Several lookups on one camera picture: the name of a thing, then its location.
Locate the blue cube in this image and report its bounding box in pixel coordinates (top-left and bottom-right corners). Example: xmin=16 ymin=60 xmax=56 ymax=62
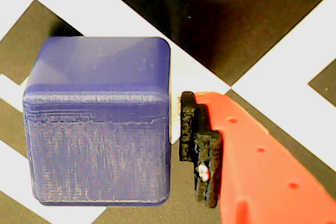
xmin=23 ymin=36 xmax=172 ymax=207

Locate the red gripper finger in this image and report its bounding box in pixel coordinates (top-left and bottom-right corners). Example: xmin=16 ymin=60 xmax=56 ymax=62
xmin=179 ymin=91 xmax=336 ymax=224

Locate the black white marker mat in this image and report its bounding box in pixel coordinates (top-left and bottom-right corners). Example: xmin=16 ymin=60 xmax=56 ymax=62
xmin=0 ymin=0 xmax=336 ymax=224

